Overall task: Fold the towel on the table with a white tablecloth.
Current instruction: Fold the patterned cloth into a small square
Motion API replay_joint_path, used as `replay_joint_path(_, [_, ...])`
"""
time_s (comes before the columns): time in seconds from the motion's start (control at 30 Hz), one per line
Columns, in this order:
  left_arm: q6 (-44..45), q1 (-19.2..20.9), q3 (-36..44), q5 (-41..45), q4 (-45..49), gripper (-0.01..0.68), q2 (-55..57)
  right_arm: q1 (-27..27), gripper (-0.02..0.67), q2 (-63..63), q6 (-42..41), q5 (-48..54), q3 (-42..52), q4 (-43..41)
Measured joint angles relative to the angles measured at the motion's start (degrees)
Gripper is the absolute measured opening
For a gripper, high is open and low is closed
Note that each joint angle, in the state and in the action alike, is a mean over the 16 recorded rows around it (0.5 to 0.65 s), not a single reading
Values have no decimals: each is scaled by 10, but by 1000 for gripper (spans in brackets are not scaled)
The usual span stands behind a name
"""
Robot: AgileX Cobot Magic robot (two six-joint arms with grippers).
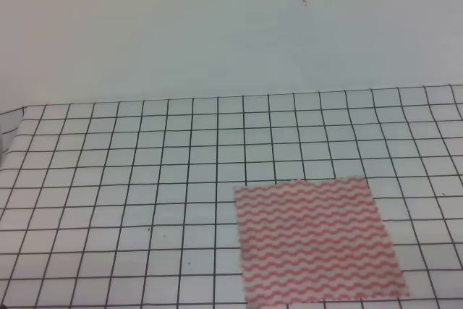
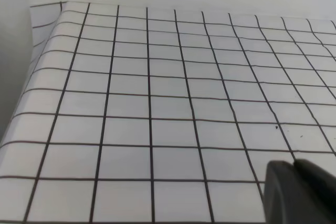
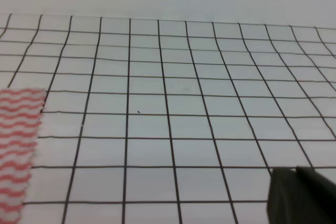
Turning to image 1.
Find pink wavy striped towel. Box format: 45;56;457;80
234;177;409;308

